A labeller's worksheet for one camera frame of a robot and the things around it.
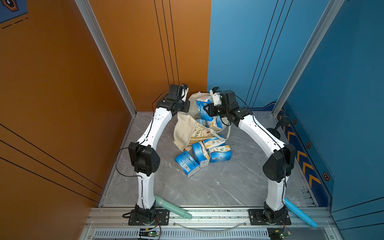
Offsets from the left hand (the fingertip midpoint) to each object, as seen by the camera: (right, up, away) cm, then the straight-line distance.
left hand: (186, 101), depth 89 cm
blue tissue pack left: (+1, -36, -4) cm, 36 cm away
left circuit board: (-19, -67, -16) cm, 71 cm away
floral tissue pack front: (+18, -13, 0) cm, 22 cm away
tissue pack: (+10, -12, +4) cm, 17 cm away
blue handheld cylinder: (+57, -58, -17) cm, 83 cm away
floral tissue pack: (+8, -1, -8) cm, 11 cm away
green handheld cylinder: (-11, -54, -13) cm, 57 cm away
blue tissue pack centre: (+20, -31, -1) cm, 37 cm away
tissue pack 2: (+16, -25, +3) cm, 30 cm away
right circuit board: (+44, -65, -19) cm, 81 cm away
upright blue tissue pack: (+8, -32, -2) cm, 33 cm away
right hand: (+12, -3, -4) cm, 13 cm away
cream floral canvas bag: (0, -18, -2) cm, 19 cm away
